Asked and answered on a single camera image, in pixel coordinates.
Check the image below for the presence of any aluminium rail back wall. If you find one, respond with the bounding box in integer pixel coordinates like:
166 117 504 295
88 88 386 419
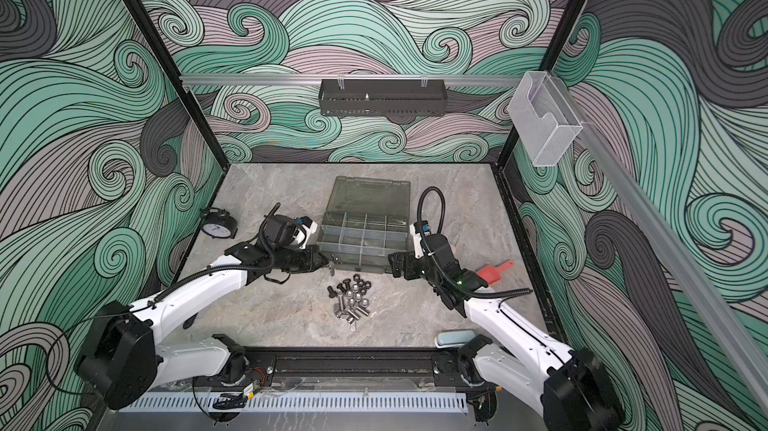
179 73 522 88

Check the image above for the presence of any red plastic scoop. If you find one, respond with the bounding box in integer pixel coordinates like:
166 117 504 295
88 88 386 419
476 260 514 285

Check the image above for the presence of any smoky clear compartment organizer box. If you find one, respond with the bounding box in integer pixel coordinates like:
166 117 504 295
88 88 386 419
317 176 411 274

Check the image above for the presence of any white slotted cable duct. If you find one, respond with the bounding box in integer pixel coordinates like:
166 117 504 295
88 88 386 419
123 391 469 414

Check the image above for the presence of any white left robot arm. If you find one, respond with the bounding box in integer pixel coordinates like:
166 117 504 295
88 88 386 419
74 212 329 410

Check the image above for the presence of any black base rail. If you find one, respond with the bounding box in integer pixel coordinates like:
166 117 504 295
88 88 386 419
191 343 501 390

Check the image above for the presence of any pale blue rectangular case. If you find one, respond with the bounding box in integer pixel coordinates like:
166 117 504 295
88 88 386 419
434 329 477 349

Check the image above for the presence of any black alarm clock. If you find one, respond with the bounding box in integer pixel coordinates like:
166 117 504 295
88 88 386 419
200 207 238 239

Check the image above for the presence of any black perforated wall tray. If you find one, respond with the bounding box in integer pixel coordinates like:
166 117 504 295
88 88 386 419
318 80 448 118

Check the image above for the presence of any aluminium rail wall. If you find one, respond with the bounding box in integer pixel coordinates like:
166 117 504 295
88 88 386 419
179 73 522 88
548 73 768 420

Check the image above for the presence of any black corner frame post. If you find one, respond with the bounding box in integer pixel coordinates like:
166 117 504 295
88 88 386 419
122 0 230 172
498 0 588 170

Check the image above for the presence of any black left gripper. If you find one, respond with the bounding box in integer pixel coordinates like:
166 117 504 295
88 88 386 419
274 246 329 274

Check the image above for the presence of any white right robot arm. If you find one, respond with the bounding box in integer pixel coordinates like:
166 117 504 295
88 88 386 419
389 224 625 430

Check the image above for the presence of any clear acrylic wall holder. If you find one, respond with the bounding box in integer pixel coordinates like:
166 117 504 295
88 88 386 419
507 71 583 168

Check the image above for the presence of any aluminium rail right wall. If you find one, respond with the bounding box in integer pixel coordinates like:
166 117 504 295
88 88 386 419
548 73 768 420

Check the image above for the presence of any black corner frame post left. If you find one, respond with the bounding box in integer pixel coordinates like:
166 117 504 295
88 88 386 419
122 0 230 172

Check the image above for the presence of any pile of screws and nuts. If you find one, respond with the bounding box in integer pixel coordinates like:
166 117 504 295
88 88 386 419
326 273 372 332

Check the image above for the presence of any black corner frame post right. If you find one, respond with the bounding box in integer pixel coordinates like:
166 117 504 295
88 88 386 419
498 0 588 170

